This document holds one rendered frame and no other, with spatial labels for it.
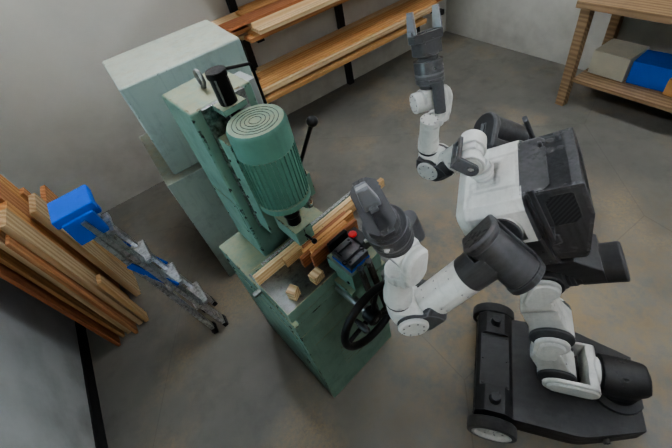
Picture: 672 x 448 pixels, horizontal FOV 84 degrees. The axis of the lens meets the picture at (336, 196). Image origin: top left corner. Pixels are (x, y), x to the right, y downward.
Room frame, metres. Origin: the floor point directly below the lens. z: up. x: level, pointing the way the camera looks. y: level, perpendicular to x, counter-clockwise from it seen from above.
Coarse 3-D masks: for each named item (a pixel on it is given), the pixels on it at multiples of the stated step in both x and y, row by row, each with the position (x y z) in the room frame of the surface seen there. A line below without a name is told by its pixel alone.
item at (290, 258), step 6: (378, 180) 1.15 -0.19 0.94; (348, 204) 1.05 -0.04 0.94; (342, 210) 1.03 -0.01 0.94; (348, 210) 1.03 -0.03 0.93; (354, 210) 1.05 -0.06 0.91; (336, 216) 1.01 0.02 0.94; (300, 246) 0.90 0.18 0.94; (294, 252) 0.88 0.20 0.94; (300, 252) 0.89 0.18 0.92; (282, 258) 0.87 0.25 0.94; (288, 258) 0.86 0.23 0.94; (294, 258) 0.87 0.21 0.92; (288, 264) 0.85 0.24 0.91
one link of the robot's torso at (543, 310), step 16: (544, 288) 0.49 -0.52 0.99; (560, 288) 0.48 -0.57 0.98; (528, 304) 0.50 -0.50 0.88; (544, 304) 0.48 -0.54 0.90; (560, 304) 0.53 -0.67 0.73; (528, 320) 0.52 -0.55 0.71; (544, 320) 0.50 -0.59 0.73; (560, 320) 0.48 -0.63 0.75; (544, 336) 0.47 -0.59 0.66; (560, 336) 0.45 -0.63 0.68
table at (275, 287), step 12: (360, 228) 0.95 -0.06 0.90; (300, 264) 0.85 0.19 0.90; (312, 264) 0.84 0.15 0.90; (324, 264) 0.82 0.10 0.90; (384, 264) 0.78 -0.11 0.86; (276, 276) 0.82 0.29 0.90; (288, 276) 0.81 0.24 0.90; (300, 276) 0.80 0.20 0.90; (336, 276) 0.78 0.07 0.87; (264, 288) 0.78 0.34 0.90; (276, 288) 0.77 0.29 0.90; (300, 288) 0.75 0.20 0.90; (312, 288) 0.73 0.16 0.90; (324, 288) 0.74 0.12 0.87; (348, 288) 0.72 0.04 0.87; (360, 288) 0.71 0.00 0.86; (276, 300) 0.72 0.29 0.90; (288, 300) 0.71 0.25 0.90; (300, 300) 0.70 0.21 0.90; (312, 300) 0.71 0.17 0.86; (288, 312) 0.67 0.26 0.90; (300, 312) 0.68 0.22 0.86
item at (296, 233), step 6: (276, 216) 0.96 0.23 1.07; (282, 216) 0.95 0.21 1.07; (276, 222) 0.96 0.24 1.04; (282, 222) 0.92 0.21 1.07; (306, 222) 0.89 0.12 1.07; (282, 228) 0.94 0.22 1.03; (288, 228) 0.89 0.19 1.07; (294, 228) 0.88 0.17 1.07; (300, 228) 0.87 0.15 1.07; (306, 228) 0.88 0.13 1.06; (312, 228) 0.89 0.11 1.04; (288, 234) 0.91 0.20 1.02; (294, 234) 0.86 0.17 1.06; (300, 234) 0.86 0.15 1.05; (312, 234) 0.88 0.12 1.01; (294, 240) 0.88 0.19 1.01; (300, 240) 0.86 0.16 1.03; (306, 240) 0.87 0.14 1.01
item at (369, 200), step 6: (366, 186) 0.42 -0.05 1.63; (360, 192) 0.42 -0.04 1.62; (366, 192) 0.42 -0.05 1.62; (372, 192) 0.42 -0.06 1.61; (360, 198) 0.42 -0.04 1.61; (366, 198) 0.42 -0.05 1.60; (372, 198) 0.42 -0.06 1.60; (378, 198) 0.43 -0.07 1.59; (366, 204) 0.42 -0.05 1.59; (372, 204) 0.42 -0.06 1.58; (378, 204) 0.43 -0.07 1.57; (366, 210) 0.42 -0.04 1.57; (372, 210) 0.42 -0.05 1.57; (378, 210) 0.42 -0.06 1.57
